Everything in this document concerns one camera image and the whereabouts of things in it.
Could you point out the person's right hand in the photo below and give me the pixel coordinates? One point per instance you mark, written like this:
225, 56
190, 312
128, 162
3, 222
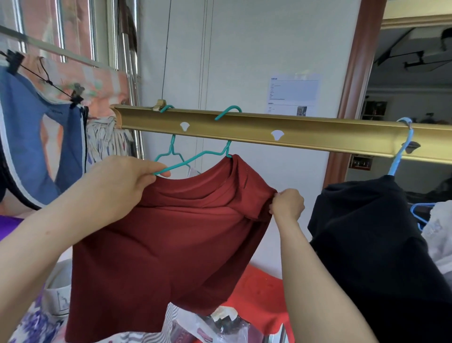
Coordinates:
287, 206

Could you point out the person's left hand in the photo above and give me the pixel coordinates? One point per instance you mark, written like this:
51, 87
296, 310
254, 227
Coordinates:
120, 187

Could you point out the dark red t-shirt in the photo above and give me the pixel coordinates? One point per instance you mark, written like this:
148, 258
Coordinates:
159, 247

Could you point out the gold clothes rail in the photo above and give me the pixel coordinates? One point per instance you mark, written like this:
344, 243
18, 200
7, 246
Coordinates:
318, 136

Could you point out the black t-shirt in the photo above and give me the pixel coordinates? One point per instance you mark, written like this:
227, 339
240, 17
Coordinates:
381, 261

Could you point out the white lace blouse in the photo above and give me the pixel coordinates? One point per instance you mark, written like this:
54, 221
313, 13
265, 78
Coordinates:
439, 229

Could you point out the person's left forearm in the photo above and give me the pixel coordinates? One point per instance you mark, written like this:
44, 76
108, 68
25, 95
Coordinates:
39, 254

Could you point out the person's right forearm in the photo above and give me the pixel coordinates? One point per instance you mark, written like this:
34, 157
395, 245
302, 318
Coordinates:
318, 293

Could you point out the striped rag mop head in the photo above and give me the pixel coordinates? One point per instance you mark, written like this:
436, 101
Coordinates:
106, 138

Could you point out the orange patterned hanging sheet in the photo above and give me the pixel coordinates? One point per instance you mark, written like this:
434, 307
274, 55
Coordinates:
102, 88

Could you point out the blue fabric cover white trim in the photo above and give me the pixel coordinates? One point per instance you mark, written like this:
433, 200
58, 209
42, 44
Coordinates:
21, 141

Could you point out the white paper notice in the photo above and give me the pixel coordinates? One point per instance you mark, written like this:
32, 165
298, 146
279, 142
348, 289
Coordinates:
293, 93

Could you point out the metal mop poles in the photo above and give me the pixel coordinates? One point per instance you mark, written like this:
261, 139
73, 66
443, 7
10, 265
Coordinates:
130, 70

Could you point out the clear plastic bag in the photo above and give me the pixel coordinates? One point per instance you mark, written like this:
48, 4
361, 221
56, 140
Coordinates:
219, 325

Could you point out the grey metal window pole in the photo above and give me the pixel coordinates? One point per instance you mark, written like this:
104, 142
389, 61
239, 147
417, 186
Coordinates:
53, 47

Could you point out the purple white detergent bag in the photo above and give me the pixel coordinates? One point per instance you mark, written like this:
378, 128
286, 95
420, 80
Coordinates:
35, 325

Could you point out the window with metal bars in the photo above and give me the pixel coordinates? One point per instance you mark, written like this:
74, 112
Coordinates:
70, 24

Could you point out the ceiling lamp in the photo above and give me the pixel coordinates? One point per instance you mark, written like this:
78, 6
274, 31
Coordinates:
420, 53

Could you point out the indoor wall shelf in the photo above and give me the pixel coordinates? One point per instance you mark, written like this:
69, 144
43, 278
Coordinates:
372, 109

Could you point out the brown door frame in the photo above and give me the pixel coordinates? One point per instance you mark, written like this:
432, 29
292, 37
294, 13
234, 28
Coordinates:
356, 70

